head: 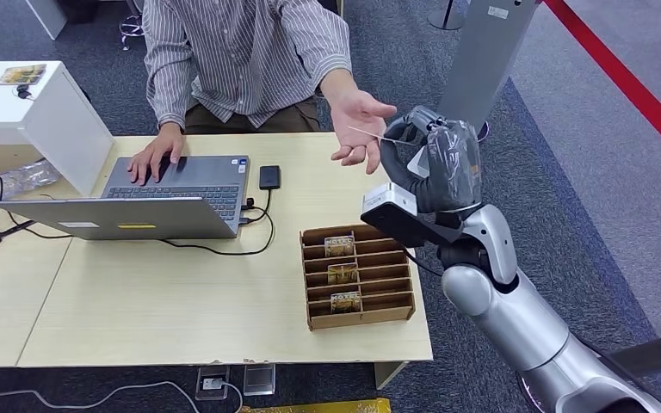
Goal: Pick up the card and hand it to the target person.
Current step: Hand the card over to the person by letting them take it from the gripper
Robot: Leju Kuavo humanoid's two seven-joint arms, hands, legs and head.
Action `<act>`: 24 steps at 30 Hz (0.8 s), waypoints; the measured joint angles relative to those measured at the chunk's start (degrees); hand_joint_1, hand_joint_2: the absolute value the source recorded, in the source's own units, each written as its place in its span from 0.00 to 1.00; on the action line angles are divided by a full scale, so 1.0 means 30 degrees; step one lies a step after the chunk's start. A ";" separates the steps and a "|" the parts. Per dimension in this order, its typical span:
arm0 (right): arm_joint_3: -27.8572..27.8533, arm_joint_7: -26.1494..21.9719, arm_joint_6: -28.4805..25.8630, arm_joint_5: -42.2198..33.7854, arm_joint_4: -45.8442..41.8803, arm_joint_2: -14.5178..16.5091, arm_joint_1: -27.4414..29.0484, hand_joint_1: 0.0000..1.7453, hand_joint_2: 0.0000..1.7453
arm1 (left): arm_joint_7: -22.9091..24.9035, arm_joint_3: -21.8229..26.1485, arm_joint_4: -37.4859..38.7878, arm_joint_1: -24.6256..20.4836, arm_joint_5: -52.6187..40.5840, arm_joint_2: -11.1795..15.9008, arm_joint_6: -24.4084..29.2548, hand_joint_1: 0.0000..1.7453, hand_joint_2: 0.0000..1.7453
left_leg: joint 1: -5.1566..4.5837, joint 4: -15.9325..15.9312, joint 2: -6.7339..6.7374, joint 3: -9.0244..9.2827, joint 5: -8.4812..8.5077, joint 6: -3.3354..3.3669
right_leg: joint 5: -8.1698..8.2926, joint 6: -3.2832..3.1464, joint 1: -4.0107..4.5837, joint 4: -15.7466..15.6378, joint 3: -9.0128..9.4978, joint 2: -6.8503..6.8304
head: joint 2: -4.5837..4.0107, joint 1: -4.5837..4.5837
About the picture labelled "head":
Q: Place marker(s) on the floor socket cover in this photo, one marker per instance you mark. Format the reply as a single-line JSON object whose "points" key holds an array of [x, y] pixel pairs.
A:
{"points": [[259, 380]]}

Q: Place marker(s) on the chrome stanchion post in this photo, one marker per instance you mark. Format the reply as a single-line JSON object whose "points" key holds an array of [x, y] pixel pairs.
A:
{"points": [[655, 353]]}

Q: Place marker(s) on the floor socket with plug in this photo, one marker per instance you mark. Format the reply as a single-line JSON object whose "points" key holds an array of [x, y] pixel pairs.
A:
{"points": [[212, 383]]}

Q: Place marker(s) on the white furniture panel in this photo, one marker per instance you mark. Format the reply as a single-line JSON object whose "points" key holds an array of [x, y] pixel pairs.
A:
{"points": [[45, 17]]}

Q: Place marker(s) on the grey laptop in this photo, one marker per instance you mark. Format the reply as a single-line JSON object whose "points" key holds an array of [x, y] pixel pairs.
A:
{"points": [[176, 191]]}

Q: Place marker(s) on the clear plastic bottle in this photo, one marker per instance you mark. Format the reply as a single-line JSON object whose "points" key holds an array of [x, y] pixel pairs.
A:
{"points": [[20, 179]]}

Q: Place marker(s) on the person's left forearm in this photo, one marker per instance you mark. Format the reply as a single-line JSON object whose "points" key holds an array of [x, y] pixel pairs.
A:
{"points": [[322, 51]]}

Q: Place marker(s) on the chrome chair base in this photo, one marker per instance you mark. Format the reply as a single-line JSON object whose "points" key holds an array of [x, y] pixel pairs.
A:
{"points": [[130, 25]]}

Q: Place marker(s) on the red barrier belt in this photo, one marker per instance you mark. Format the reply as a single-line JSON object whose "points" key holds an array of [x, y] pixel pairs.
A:
{"points": [[621, 80]]}

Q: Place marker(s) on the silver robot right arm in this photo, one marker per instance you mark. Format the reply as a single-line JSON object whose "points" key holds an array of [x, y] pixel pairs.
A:
{"points": [[524, 325]]}

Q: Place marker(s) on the white cabinet box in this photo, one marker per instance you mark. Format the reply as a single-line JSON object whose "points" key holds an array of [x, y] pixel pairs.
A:
{"points": [[62, 131]]}

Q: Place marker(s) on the person's left hand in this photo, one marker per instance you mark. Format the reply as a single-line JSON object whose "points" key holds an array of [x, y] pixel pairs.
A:
{"points": [[359, 122]]}

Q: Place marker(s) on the person's right forearm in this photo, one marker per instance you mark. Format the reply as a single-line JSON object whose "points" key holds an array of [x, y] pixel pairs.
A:
{"points": [[169, 94]]}

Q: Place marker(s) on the small black clip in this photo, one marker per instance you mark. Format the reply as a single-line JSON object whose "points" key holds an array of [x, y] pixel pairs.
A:
{"points": [[22, 92]]}

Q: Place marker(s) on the hotel key card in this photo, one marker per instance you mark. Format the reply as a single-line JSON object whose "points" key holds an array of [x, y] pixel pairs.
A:
{"points": [[339, 246], [21, 74], [342, 274], [373, 134], [345, 302]]}

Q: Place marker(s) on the round stanchion base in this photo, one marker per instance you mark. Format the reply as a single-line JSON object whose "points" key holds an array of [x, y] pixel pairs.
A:
{"points": [[447, 17]]}

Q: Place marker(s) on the silver kiosk pillar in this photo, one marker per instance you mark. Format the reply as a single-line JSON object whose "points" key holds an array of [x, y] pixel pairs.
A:
{"points": [[490, 57]]}

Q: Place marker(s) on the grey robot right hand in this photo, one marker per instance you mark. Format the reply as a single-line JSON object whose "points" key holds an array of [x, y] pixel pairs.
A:
{"points": [[450, 165]]}

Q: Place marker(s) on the person's right hand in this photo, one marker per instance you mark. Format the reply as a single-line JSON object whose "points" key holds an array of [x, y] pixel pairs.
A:
{"points": [[156, 151]]}

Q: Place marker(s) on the yellow patterned board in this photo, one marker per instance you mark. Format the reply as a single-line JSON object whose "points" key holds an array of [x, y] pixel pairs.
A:
{"points": [[319, 407]]}

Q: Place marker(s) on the person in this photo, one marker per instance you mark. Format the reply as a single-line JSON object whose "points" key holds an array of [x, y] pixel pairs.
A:
{"points": [[239, 57]]}

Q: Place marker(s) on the beige desk leg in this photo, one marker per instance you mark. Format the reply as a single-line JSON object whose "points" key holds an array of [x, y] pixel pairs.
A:
{"points": [[388, 373]]}

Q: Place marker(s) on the cardboard slotted card holder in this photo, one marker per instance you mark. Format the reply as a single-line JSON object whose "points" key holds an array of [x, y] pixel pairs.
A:
{"points": [[319, 319]]}

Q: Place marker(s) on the wrist camera with black bracket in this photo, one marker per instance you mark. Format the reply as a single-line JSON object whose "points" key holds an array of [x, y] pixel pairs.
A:
{"points": [[396, 215]]}

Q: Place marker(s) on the black external drive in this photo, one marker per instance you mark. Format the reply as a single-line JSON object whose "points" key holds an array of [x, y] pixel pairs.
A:
{"points": [[269, 177]]}

